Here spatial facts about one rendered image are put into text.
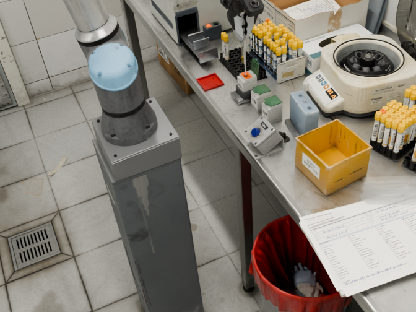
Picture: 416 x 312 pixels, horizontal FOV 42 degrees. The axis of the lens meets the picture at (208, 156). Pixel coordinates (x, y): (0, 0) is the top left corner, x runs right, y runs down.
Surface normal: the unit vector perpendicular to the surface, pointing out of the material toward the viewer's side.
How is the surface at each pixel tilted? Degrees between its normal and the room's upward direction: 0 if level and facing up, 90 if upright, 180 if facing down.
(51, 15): 90
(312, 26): 91
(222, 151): 0
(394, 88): 90
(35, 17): 90
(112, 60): 10
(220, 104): 0
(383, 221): 1
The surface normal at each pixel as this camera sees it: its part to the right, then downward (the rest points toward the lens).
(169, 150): 0.41, 0.60
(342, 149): -0.87, 0.38
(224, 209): -0.07, -0.73
